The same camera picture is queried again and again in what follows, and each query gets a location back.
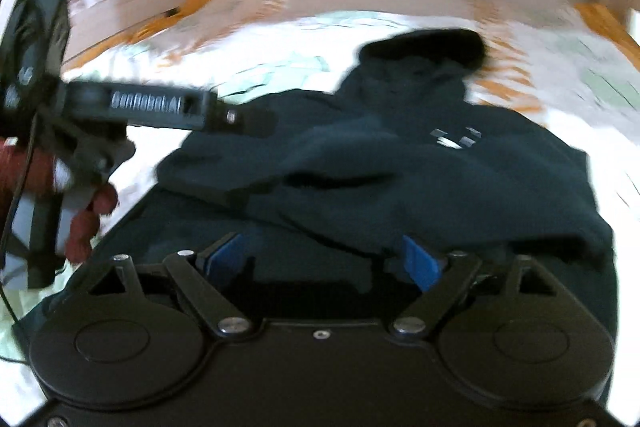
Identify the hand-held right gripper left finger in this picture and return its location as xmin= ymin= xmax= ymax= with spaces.
xmin=89 ymin=231 xmax=254 ymax=340

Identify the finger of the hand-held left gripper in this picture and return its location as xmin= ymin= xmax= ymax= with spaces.
xmin=209 ymin=99 xmax=279 ymax=138

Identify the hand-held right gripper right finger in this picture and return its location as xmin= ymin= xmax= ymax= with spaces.
xmin=391 ymin=233 xmax=559 ymax=340

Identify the dark navy hoodie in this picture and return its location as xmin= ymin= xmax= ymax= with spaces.
xmin=12 ymin=28 xmax=619 ymax=408

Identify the person's left hand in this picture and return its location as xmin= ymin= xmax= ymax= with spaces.
xmin=0 ymin=137 xmax=120 ymax=264

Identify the white leaf-print bed sheet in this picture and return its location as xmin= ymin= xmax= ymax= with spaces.
xmin=0 ymin=0 xmax=640 ymax=414

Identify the black cable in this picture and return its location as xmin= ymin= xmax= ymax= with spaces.
xmin=0 ymin=102 xmax=45 ymax=365

